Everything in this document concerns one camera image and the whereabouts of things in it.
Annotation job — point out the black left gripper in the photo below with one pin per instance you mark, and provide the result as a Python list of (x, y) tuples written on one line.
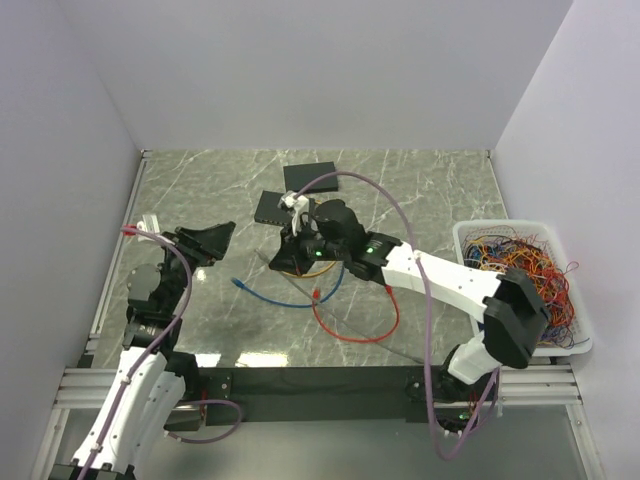
[(205, 245)]

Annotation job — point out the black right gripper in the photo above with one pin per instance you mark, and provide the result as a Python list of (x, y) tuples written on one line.
[(290, 257)]

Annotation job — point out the black TP-Link network switch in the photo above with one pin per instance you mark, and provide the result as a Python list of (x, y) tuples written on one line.
[(268, 211)]

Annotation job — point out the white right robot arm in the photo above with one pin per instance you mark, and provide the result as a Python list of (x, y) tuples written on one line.
[(390, 262)]

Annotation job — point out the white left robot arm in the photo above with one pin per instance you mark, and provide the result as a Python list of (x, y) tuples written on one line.
[(151, 377)]

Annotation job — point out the white plastic basket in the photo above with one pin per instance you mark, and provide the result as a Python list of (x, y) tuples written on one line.
[(537, 310)]

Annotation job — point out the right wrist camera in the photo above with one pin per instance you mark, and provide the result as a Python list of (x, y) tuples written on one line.
[(295, 205)]

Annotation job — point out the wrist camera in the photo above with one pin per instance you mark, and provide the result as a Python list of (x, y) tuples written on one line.
[(295, 205), (147, 223)]

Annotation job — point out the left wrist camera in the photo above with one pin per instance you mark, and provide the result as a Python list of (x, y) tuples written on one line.
[(147, 223)]

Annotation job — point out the black Mercury network switch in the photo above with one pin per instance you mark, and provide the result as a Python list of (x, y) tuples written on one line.
[(298, 176)]

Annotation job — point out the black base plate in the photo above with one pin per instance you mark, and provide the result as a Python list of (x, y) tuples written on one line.
[(299, 394)]

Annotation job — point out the aluminium rail frame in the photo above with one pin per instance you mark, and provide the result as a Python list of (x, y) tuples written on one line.
[(534, 385)]

